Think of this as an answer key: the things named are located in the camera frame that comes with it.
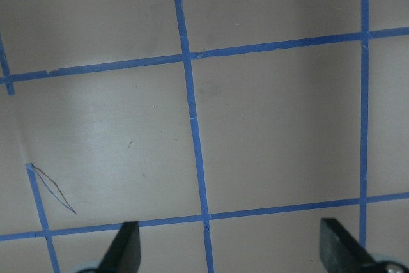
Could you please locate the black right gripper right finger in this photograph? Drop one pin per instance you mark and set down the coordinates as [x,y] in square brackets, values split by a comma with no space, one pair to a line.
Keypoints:
[340,252]

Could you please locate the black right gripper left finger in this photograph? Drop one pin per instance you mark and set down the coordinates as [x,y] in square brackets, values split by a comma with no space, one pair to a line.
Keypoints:
[124,253]

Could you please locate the loose thin thread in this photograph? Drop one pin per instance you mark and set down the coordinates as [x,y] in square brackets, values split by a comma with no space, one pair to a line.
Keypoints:
[53,188]

